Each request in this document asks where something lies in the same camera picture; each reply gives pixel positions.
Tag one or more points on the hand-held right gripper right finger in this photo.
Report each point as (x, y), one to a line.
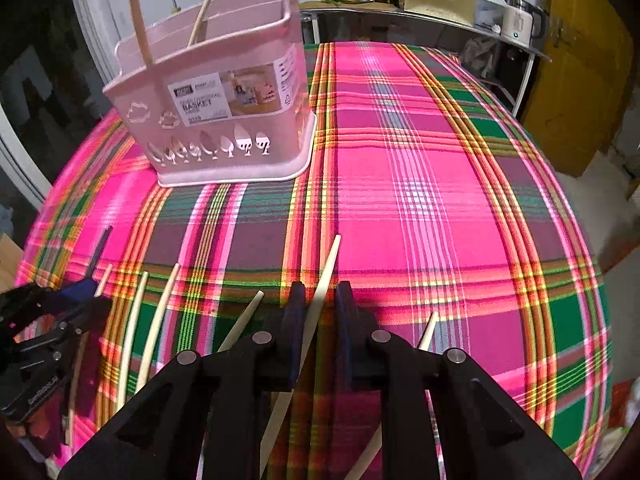
(344, 325)

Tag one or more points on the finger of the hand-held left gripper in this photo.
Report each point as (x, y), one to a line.
(72, 294)
(82, 317)

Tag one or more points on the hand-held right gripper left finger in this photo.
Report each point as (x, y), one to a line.
(296, 325)

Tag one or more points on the beige chopstick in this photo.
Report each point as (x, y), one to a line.
(160, 320)
(247, 317)
(325, 276)
(103, 280)
(202, 7)
(429, 330)
(134, 330)

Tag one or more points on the pink plastic utensil basket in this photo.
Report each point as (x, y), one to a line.
(160, 85)

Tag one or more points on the brown wooden chopstick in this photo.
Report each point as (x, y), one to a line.
(137, 25)

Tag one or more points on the pink plaid tablecloth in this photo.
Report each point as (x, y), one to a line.
(400, 160)

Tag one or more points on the grey crumpled cloth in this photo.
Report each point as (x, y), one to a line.
(477, 55)

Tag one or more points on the steel counter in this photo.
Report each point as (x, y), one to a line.
(350, 7)

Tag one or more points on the yellow wooden door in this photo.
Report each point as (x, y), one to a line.
(580, 70)

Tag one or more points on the white electric kettle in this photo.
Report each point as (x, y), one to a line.
(517, 22)

